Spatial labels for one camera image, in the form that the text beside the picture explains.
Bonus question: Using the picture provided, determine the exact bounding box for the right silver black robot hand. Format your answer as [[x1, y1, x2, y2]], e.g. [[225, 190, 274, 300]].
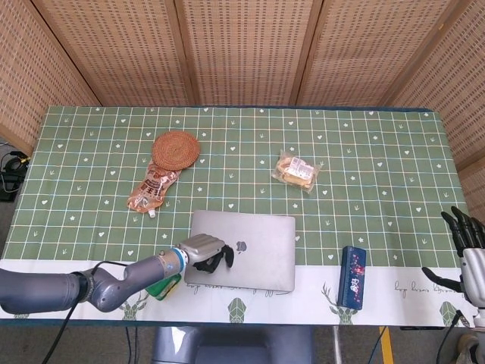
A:
[[421, 206, 485, 304]]

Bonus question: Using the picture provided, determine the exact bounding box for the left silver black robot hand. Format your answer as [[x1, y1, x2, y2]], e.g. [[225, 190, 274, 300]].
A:
[[177, 233, 236, 275]]

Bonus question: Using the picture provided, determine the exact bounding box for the silver laptop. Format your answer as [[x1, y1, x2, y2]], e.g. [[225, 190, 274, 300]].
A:
[[183, 210, 296, 293]]

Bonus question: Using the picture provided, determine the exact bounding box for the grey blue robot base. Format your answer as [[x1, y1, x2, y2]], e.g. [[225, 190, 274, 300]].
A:
[[151, 325, 315, 364]]

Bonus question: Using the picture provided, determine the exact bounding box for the green lidded plastic box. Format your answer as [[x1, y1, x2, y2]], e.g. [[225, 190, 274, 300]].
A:
[[145, 273, 183, 302]]

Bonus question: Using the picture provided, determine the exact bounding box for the orange sauce pouch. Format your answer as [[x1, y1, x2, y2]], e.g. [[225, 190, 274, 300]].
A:
[[126, 158, 183, 218]]

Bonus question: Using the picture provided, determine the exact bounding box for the green grid tablecloth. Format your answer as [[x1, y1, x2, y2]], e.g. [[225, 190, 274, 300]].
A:
[[0, 105, 485, 328]]

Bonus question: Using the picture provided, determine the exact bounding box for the round woven rattan coaster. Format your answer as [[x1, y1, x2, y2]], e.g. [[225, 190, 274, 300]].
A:
[[152, 130, 201, 170]]

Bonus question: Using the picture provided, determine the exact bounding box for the blue printed pencil case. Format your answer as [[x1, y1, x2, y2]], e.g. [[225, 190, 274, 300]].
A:
[[336, 245, 368, 309]]

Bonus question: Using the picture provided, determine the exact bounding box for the clear bag of bread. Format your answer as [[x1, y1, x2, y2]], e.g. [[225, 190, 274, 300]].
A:
[[272, 149, 323, 195]]

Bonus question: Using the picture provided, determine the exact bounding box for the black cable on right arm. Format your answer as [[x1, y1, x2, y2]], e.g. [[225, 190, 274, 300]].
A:
[[435, 309, 465, 364]]

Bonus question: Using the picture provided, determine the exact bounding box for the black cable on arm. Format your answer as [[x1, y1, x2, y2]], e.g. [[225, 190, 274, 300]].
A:
[[435, 309, 465, 364], [39, 260, 128, 364]]

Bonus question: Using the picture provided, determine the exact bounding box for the black hanging cable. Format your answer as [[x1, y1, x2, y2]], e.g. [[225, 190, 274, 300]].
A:
[[124, 325, 138, 364]]

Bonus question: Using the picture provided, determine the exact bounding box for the blue hanging cable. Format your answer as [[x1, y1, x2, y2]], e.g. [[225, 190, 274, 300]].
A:
[[368, 325, 384, 364]]

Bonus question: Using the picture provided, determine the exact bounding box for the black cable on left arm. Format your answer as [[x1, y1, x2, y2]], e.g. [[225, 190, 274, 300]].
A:
[[39, 260, 128, 364]]

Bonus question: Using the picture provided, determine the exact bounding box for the black cable bundle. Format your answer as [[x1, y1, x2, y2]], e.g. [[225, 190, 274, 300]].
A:
[[0, 149, 31, 202]]

